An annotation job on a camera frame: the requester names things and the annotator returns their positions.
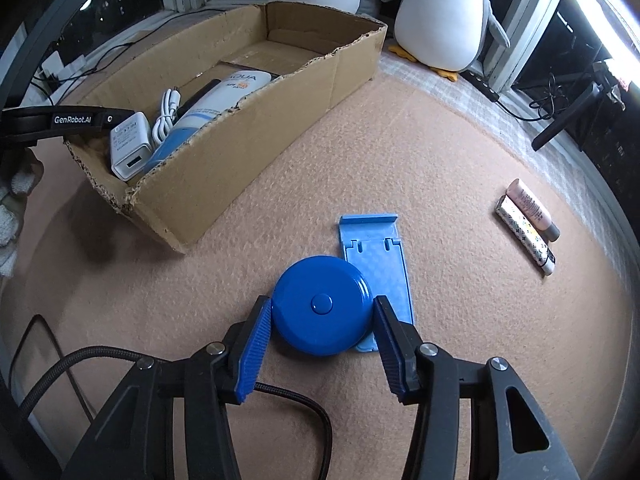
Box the black thick cable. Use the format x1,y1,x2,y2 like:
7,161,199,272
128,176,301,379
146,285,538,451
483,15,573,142
0,0,92,111

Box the black ring light cable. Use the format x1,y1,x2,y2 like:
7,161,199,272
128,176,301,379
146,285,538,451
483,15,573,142
497,72,601,122

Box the light blue phone stand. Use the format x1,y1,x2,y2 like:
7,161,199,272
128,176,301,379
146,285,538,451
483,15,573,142
338,214,417,356

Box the white checked blanket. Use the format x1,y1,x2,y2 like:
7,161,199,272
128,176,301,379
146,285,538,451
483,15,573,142
75,0,616,281

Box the patterned white tube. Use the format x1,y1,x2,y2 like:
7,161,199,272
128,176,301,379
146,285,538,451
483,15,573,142
495,196,556,277

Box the white window frame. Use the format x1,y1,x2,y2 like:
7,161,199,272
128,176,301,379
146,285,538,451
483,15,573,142
155,0,568,92

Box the white usb cable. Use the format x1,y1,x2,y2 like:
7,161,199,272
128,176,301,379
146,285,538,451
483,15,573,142
150,87,183,146

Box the white power adapter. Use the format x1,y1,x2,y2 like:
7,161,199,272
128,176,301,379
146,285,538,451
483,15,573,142
110,112,151,181

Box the cardboard box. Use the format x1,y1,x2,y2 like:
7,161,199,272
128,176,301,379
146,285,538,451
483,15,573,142
64,1,389,255

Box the white sunscreen bottle blue cap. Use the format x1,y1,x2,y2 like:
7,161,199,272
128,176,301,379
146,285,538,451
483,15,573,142
145,70,273,173

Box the small penguin plush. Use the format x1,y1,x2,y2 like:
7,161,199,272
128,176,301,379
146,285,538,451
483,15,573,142
382,0,512,83

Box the black thin cable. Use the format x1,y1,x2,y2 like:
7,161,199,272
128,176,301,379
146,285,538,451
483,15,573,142
30,7,226,92

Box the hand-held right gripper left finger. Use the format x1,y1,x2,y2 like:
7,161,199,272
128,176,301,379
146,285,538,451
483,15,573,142
60,296,273,480

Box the blue round tape measure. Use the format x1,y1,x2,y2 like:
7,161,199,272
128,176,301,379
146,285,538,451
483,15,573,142
272,255,373,358

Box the person's left hand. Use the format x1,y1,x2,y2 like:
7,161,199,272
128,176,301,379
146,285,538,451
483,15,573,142
0,157,48,278

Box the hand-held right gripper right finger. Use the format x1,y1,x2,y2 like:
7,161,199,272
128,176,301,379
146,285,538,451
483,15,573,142
372,296,583,480

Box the pink lip balm tube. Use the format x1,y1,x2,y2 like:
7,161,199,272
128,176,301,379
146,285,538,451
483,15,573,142
506,178,560,242

